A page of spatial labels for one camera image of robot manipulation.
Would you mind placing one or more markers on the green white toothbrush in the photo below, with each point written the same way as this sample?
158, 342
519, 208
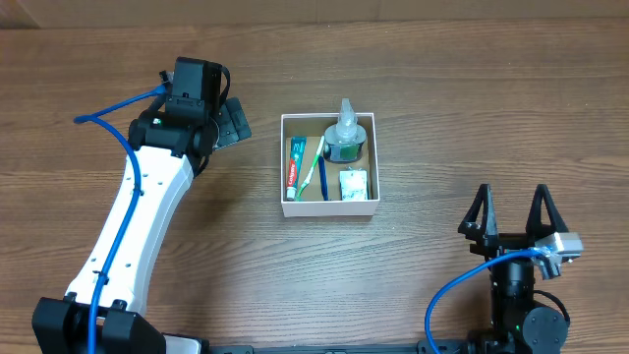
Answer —
308, 179

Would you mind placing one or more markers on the clear pump soap bottle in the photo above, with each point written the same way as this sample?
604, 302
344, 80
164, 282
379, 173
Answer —
343, 141

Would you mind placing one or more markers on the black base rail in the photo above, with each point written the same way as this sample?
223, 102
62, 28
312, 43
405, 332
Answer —
421, 347

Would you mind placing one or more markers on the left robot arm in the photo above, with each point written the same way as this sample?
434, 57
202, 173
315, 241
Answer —
104, 306

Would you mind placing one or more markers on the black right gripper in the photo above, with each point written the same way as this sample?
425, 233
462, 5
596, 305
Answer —
507, 244

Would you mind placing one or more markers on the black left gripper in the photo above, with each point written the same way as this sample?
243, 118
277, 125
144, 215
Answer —
234, 126

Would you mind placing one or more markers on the white teal toothpaste tube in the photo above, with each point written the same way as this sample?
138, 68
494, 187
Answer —
298, 146

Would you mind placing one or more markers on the green white soap packet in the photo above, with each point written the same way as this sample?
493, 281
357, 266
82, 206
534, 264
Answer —
354, 185

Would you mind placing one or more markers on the white cardboard box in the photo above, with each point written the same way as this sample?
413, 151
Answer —
313, 125

